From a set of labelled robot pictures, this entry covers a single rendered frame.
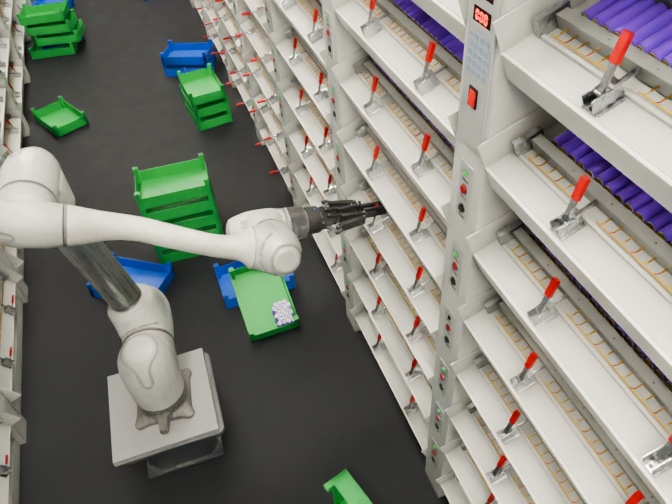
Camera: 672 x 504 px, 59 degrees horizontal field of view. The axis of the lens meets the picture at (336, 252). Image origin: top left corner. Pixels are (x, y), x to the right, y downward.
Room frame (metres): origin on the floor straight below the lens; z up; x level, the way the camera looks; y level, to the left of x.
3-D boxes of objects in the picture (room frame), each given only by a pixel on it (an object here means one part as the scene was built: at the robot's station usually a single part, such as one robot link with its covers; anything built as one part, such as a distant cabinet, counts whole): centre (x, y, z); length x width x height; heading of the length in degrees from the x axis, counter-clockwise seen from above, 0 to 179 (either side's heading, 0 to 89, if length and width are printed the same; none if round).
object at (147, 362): (1.06, 0.59, 0.40); 0.18 x 0.16 x 0.22; 12
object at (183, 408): (1.03, 0.58, 0.26); 0.22 x 0.18 x 0.06; 10
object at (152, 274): (1.78, 0.88, 0.04); 0.30 x 0.20 x 0.08; 70
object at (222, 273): (1.74, 0.35, 0.04); 0.30 x 0.20 x 0.08; 107
